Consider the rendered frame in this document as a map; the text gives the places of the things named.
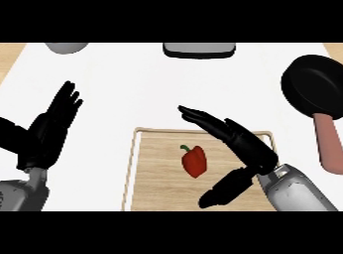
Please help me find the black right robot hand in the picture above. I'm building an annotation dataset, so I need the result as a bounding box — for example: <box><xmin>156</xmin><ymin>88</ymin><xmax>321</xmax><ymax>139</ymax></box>
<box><xmin>178</xmin><ymin>104</ymin><xmax>280</xmax><ymax>209</ymax></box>

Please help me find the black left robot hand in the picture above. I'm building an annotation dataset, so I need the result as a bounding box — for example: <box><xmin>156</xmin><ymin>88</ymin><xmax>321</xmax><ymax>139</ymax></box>
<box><xmin>0</xmin><ymin>80</ymin><xmax>86</xmax><ymax>172</ymax></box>

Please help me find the red bell pepper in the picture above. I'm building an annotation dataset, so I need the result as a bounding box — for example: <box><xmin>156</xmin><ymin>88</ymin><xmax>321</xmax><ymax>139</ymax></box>
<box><xmin>180</xmin><ymin>144</ymin><xmax>211</xmax><ymax>180</ymax></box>

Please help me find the pale wooden tray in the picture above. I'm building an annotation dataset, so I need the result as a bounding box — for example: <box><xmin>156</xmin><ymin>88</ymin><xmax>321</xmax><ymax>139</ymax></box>
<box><xmin>120</xmin><ymin>126</ymin><xmax>280</xmax><ymax>212</ymax></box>

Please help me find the grey rounded bowl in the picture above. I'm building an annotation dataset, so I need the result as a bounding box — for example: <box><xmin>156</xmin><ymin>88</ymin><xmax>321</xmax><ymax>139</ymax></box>
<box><xmin>45</xmin><ymin>43</ymin><xmax>89</xmax><ymax>56</ymax></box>

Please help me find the grey appliance with black base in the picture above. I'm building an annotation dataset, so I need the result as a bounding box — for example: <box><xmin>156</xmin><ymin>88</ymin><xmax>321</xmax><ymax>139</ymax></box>
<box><xmin>162</xmin><ymin>43</ymin><xmax>240</xmax><ymax>61</ymax></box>

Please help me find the black pan with pink handle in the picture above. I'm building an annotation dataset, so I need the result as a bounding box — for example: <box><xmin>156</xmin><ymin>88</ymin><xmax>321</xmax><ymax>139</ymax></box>
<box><xmin>280</xmin><ymin>54</ymin><xmax>343</xmax><ymax>176</ymax></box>

